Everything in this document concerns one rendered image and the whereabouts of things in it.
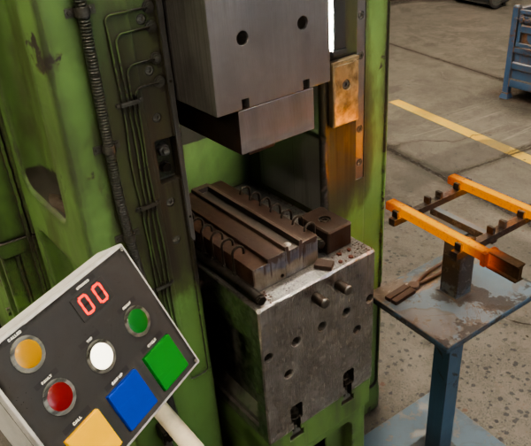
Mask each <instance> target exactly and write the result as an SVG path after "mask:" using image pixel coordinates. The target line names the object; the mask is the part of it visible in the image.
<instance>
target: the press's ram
mask: <svg viewBox="0 0 531 446"><path fill-rule="evenodd" d="M162 5H163V12H164V18H165V30H166V36H167V42H168V49H169V55H170V61H171V67H172V74H173V86H174V93H175V99H176V100H179V101H181V102H183V103H185V104H188V105H190V106H192V107H194V108H197V109H198V110H200V111H202V112H206V113H208V114H210V115H212V116H214V117H216V118H219V117H222V116H225V115H228V114H230V113H233V112H238V111H240V110H242V106H243V105H244V106H246V107H249V108H250V107H252V106H255V105H258V104H262V103H265V102H268V101H271V100H274V99H276V98H279V97H282V96H286V95H290V94H293V93H296V92H298V91H301V90H303V89H304V87H306V88H311V87H314V86H317V85H319V84H322V83H325V82H328V81H330V51H329V0H162Z"/></svg>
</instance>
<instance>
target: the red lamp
mask: <svg viewBox="0 0 531 446"><path fill-rule="evenodd" d="M47 399H48V403H49V405H50V407H51V408H52V409H53V410H55V411H64V410H66V409H67V408H68V407H69V406H70V405H71V403H72V400H73V392H72V389H71V388H70V387H69V385H67V384H66V383H64V382H57V383H55V384H53V385H52V386H51V387H50V389H49V392H48V395H47Z"/></svg>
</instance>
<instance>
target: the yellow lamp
mask: <svg viewBox="0 0 531 446"><path fill-rule="evenodd" d="M15 358H16V361H17V363H18V364H19V365H20V366H22V367H24V368H28V369H29V368H33V367H35V366H37V365H38V364H39V363H40V361H41V359H42V349H41V347H40V345H39V344H38V343H37V342H36V341H33V340H29V339H28V340H24V341H22V342H20V343H19V344H18V346H17V347H16V350H15Z"/></svg>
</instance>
